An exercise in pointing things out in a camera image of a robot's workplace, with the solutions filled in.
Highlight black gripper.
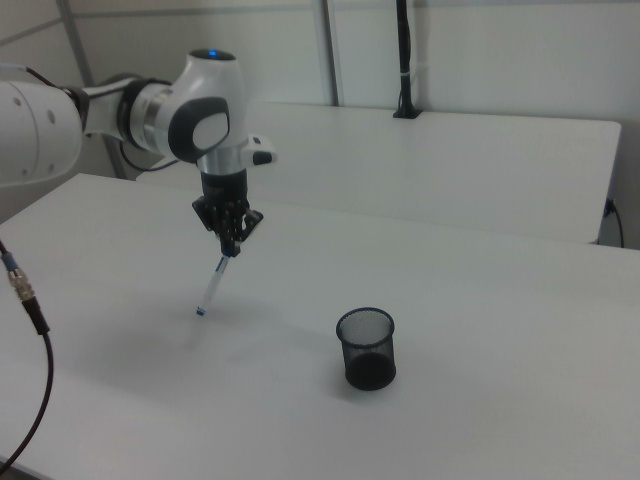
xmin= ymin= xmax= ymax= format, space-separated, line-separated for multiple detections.
xmin=190 ymin=169 xmax=265 ymax=259

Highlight white marker with blue cap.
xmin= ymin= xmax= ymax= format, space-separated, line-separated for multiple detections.
xmin=194 ymin=253 xmax=232 ymax=318

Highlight black mesh pen cup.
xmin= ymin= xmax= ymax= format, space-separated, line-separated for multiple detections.
xmin=335 ymin=306 xmax=398 ymax=392

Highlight white background table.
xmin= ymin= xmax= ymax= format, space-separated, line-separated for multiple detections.
xmin=134 ymin=101 xmax=623 ymax=246

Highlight black pole with clamp base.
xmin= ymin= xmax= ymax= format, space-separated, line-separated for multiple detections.
xmin=392 ymin=0 xmax=424 ymax=121

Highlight black cable on robot arm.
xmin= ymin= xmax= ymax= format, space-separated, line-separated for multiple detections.
xmin=118 ymin=138 xmax=177 ymax=172

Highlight black cable with metal connector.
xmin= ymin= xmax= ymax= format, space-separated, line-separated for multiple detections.
xmin=0 ymin=238 xmax=55 ymax=475

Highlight black cable beside background table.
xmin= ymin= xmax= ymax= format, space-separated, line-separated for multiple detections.
xmin=603 ymin=198 xmax=626 ymax=248

